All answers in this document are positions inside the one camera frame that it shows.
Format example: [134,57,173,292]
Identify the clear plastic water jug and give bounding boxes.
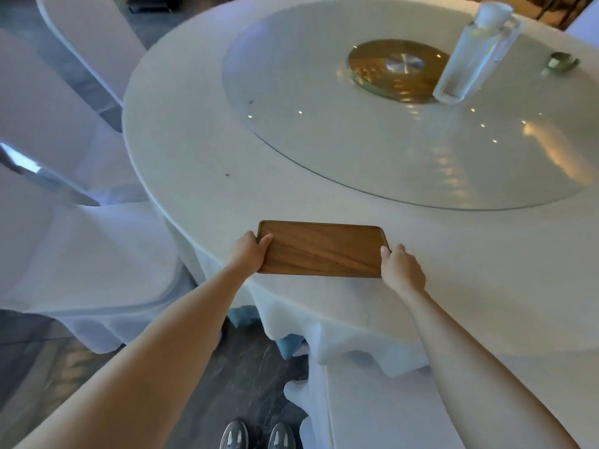
[432,1,521,106]

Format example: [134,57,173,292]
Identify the round glass turntable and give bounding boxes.
[222,0,599,212]

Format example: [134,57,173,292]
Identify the brown wooden tray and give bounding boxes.
[256,220,392,278]

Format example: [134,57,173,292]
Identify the gold metal turntable base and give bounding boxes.
[347,39,451,104]

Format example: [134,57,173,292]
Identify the person's right forearm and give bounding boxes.
[405,290,581,449]

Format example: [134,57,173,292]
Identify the person's grey shoe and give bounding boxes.
[268,422,296,449]
[219,420,249,449]

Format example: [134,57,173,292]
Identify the person's right hand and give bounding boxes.
[380,244,427,297]

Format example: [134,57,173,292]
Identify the white tablecloth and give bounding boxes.
[123,0,599,449]

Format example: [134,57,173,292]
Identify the person's right grey shoe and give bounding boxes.
[268,422,296,449]

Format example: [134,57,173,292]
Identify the person's left forearm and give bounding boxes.
[14,263,251,449]

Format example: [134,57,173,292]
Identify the person's left grey shoe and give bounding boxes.
[219,420,249,449]

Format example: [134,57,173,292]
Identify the person's left hand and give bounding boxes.
[226,231,273,275]

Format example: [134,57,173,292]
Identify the white covered chair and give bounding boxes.
[35,0,148,108]
[0,28,146,204]
[0,161,197,355]

